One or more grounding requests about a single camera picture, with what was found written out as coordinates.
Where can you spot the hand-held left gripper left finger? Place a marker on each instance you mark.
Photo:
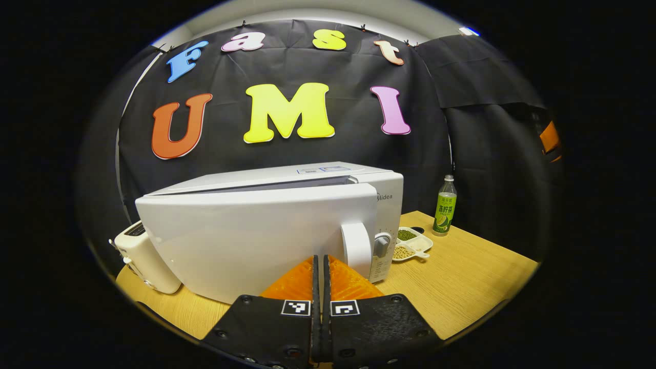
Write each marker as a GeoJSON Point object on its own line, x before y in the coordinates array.
{"type": "Point", "coordinates": [266, 328]}

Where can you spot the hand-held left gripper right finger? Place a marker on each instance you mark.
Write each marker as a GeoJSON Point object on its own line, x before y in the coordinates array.
{"type": "Point", "coordinates": [379, 328]}

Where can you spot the white microwave oven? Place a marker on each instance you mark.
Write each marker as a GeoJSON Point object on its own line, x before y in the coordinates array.
{"type": "Point", "coordinates": [246, 241]}

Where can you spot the divided white dish with beans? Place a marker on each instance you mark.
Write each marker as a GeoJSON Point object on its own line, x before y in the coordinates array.
{"type": "Point", "coordinates": [410, 246]}

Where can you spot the green drink bottle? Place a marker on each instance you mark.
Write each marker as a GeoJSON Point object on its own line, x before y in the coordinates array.
{"type": "Point", "coordinates": [445, 210]}

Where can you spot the small ceiling light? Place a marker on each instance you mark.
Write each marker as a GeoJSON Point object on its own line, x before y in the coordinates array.
{"type": "Point", "coordinates": [469, 31]}

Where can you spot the white toaster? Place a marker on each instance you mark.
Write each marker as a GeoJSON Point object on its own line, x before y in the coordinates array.
{"type": "Point", "coordinates": [148, 261]}

